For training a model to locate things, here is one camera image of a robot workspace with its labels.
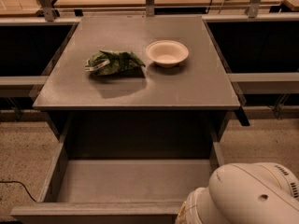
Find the grey top drawer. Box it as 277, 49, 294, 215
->
9, 114, 233, 224

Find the metal railing frame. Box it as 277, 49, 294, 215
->
0, 0, 299, 21

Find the green crumpled chip bag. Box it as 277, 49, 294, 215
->
85, 50, 145, 76

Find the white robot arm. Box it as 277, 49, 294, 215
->
175, 162, 299, 224

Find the grey drawer cabinet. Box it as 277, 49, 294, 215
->
32, 14, 242, 161

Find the white paper bowl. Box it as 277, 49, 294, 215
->
146, 40, 189, 68

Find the black floor cable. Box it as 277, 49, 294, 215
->
0, 180, 37, 203

